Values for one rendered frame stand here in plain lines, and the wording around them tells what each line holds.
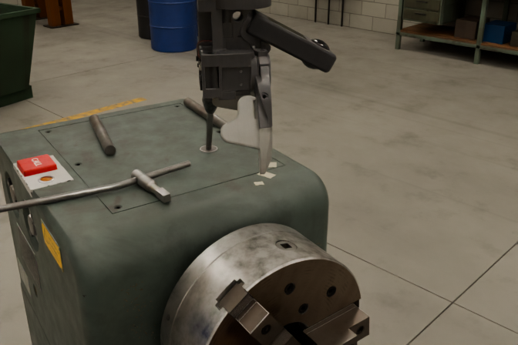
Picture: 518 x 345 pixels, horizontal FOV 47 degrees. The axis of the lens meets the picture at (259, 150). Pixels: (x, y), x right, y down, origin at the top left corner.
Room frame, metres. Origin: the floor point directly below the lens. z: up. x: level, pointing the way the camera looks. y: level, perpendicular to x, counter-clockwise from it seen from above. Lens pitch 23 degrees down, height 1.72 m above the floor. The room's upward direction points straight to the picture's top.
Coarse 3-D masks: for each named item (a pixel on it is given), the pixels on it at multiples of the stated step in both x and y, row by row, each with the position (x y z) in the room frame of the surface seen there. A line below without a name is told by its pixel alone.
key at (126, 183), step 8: (168, 168) 0.98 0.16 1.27; (176, 168) 0.98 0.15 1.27; (184, 168) 1.00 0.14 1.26; (152, 176) 0.95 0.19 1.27; (112, 184) 0.91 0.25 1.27; (120, 184) 0.92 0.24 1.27; (128, 184) 0.92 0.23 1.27; (72, 192) 0.89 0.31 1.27; (80, 192) 0.89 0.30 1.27; (88, 192) 0.89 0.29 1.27; (96, 192) 0.90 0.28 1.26; (104, 192) 0.90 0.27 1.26; (32, 200) 0.86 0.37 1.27; (40, 200) 0.87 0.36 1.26; (48, 200) 0.87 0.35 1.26; (56, 200) 0.87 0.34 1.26; (0, 208) 0.84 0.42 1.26; (8, 208) 0.85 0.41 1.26; (16, 208) 0.85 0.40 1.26
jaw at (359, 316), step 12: (336, 312) 0.78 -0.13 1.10; (348, 312) 0.77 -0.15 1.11; (360, 312) 0.77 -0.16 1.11; (300, 324) 0.75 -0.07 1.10; (324, 324) 0.75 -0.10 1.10; (336, 324) 0.75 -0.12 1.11; (348, 324) 0.75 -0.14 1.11; (360, 324) 0.75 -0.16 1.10; (300, 336) 0.75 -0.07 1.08; (312, 336) 0.73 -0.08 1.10; (324, 336) 0.72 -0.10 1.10; (336, 336) 0.72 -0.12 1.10; (348, 336) 0.72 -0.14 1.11; (360, 336) 0.75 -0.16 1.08
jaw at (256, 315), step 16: (240, 288) 0.70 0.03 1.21; (224, 304) 0.68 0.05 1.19; (240, 304) 0.68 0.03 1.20; (256, 304) 0.68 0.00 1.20; (240, 320) 0.66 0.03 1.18; (256, 320) 0.65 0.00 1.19; (272, 320) 0.66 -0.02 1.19; (256, 336) 0.64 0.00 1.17; (272, 336) 0.66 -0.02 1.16; (288, 336) 0.65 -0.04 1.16
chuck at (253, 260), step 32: (224, 256) 0.76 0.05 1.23; (256, 256) 0.74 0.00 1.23; (288, 256) 0.74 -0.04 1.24; (320, 256) 0.76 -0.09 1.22; (192, 288) 0.73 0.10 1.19; (224, 288) 0.70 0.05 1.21; (256, 288) 0.69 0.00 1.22; (288, 288) 0.73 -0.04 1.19; (320, 288) 0.76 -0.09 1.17; (352, 288) 0.79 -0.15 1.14; (192, 320) 0.69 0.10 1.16; (224, 320) 0.66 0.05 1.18; (288, 320) 0.72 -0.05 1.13
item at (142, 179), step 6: (132, 174) 0.95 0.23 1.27; (138, 174) 0.94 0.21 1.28; (144, 174) 0.94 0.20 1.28; (138, 180) 0.93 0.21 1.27; (144, 180) 0.92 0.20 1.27; (150, 180) 0.92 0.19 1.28; (144, 186) 0.91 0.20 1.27; (150, 186) 0.90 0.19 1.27; (156, 186) 0.90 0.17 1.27; (150, 192) 0.91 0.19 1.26; (156, 192) 0.88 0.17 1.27; (162, 192) 0.88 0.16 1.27; (168, 192) 0.88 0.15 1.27; (162, 198) 0.87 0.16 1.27; (168, 198) 0.87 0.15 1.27
